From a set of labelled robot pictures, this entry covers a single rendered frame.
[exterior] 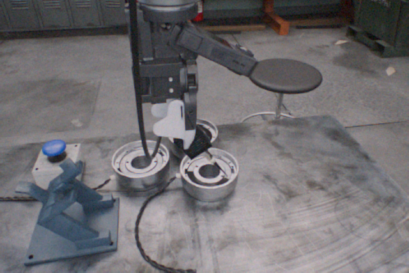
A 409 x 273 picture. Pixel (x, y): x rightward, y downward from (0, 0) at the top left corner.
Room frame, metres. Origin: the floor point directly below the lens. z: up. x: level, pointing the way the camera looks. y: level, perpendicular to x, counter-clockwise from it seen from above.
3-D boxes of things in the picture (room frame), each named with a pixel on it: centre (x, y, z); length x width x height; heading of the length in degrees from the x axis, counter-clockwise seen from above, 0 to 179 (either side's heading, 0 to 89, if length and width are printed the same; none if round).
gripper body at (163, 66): (0.38, 0.05, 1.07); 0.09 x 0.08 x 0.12; 101
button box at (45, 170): (0.44, 0.27, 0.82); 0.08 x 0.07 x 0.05; 99
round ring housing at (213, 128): (0.52, 0.02, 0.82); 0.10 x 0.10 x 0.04
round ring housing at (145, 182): (0.44, 0.12, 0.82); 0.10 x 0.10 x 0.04
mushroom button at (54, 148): (0.44, 0.27, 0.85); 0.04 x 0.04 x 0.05
